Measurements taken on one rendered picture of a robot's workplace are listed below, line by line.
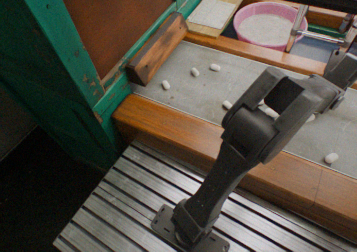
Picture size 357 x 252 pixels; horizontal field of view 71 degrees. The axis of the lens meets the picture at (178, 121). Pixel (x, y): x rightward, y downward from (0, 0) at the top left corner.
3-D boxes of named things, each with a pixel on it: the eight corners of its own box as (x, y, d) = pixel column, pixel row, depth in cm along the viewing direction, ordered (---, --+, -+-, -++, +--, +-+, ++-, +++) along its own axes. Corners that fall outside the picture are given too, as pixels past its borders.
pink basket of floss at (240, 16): (312, 56, 95) (322, 35, 87) (246, 72, 93) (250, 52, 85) (279, 17, 110) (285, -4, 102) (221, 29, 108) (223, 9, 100)
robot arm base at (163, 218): (160, 194, 62) (143, 219, 59) (234, 239, 55) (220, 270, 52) (163, 203, 69) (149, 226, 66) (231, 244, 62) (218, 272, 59)
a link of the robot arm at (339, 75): (339, 51, 61) (332, 40, 52) (374, 70, 57) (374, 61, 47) (307, 90, 66) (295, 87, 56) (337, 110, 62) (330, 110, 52)
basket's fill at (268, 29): (285, 67, 92) (289, 54, 87) (228, 50, 99) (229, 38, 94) (300, 31, 102) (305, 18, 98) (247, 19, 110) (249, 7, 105)
